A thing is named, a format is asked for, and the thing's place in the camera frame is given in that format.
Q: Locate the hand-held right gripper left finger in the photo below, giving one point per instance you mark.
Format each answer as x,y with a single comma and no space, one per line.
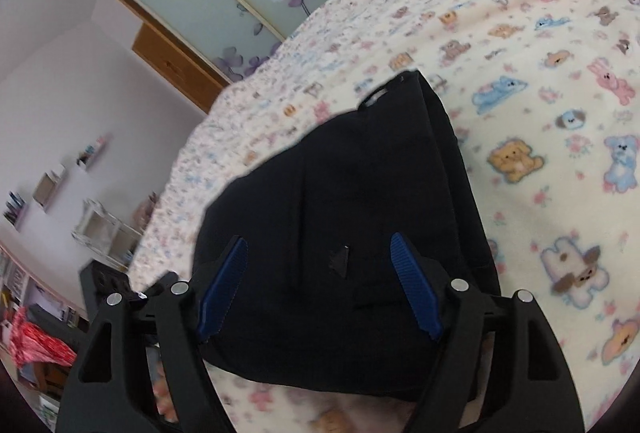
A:
222,293

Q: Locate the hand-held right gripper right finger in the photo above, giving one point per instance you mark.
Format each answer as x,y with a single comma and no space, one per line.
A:
415,288

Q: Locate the black pants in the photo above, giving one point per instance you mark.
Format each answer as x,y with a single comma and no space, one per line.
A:
325,173

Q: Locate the white metal shelf rack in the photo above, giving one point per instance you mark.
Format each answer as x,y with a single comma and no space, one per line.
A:
100,228

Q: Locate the red patterned cloth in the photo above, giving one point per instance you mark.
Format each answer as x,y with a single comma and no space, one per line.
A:
37,343

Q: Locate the cluttered desk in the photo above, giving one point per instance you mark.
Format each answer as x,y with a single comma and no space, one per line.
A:
45,388

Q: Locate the bed with cartoon-print sheet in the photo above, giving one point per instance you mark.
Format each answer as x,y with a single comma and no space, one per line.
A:
525,138

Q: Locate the wooden door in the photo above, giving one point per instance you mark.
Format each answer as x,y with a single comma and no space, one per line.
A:
170,63

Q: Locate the white box wall shelf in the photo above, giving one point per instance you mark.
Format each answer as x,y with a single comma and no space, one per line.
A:
47,187

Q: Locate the wall shelf with books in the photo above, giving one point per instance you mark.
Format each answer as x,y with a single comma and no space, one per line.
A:
14,209

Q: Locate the small wall shelf with items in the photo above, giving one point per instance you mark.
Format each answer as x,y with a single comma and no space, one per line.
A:
92,154

